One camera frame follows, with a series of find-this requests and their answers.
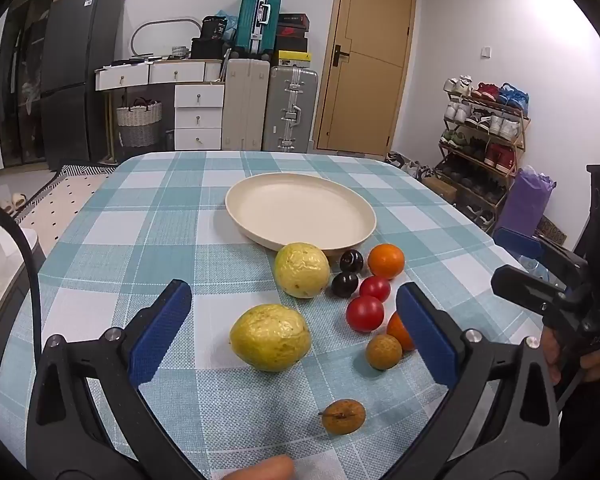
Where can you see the brown cardboard box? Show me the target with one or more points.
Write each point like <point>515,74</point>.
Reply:
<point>440,189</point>

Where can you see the black box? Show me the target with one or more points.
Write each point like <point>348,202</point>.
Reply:
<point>205,48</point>

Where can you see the beige slippers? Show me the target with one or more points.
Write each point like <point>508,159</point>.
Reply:
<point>12,202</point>

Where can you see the wooden shoe rack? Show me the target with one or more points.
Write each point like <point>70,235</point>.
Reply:
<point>522,135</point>

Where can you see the wooden door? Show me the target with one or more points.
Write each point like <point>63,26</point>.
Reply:
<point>365,100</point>

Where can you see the white drawer dresser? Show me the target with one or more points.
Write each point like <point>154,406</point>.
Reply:
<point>197,110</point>

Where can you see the purple bag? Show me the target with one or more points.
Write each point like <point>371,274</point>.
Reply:
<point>522,205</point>

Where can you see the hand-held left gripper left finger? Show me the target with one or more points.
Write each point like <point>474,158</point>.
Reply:
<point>162,330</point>

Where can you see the orange tangerine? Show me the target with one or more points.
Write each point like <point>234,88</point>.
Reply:
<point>397,332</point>
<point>386,261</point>

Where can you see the loose sneakers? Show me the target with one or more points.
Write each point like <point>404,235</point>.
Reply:
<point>405,165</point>

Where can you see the dark glass cabinet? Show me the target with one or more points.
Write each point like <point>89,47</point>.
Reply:
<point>22,85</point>

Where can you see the silver suitcase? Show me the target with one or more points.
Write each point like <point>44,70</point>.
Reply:
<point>290,110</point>

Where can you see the patterned flat mat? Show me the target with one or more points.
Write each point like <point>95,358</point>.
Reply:
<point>552,230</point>

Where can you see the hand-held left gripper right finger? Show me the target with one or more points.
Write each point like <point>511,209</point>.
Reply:
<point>427,335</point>

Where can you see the brown longan with stem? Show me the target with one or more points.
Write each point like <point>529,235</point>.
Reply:
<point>343,416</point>

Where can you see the pinkish rounded object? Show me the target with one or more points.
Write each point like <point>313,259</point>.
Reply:
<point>260,467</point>

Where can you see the dark purple plum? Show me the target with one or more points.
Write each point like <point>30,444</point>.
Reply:
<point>351,261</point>
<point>345,284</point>

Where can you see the cream round plate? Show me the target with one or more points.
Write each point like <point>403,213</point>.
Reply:
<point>300,205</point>

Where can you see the red tomato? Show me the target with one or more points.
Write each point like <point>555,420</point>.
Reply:
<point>364,313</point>
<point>375,287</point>

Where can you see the person's right hand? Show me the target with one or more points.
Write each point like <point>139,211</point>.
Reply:
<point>550,355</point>

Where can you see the teal checked tablecloth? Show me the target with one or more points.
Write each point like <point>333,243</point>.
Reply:
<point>155,240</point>

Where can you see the woven laundry basket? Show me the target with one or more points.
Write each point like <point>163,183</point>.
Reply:
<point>139,122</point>

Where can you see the yellow and black shoebox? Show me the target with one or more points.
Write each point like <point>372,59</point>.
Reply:
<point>292,58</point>

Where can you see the dark grey refrigerator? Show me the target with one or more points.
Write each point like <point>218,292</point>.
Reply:
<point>75,75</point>

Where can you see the oval metal hoop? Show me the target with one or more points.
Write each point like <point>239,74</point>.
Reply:
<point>136,35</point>

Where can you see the yellow-green guava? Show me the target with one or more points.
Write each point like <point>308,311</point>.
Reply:
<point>270,337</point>
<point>301,270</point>

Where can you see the beige suitcase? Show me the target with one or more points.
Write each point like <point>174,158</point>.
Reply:
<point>245,105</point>

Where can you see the patterned rug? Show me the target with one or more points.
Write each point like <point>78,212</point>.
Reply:
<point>65,195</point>

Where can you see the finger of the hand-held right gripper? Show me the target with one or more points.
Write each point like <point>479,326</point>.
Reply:
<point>517,245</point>
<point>520,285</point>

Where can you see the black bag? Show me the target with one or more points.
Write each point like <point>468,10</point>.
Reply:
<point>213,27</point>

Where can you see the teal suitcase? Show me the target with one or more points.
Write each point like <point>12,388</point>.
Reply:
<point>257,15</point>

